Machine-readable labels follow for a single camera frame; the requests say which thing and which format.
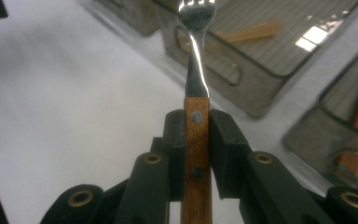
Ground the wooden-handled steel fork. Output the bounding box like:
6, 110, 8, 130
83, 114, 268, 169
178, 0, 217, 224

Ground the smoky clear plastic bin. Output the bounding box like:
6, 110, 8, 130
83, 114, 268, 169
159, 0, 358, 119
283, 39, 358, 194
94, 0, 163, 37

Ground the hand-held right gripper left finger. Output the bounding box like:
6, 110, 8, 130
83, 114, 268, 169
150, 108, 187, 203

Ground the tan wooden piece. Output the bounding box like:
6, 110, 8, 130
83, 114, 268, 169
216, 20, 282, 44

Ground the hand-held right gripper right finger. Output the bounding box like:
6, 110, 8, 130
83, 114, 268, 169
209, 108, 254, 201

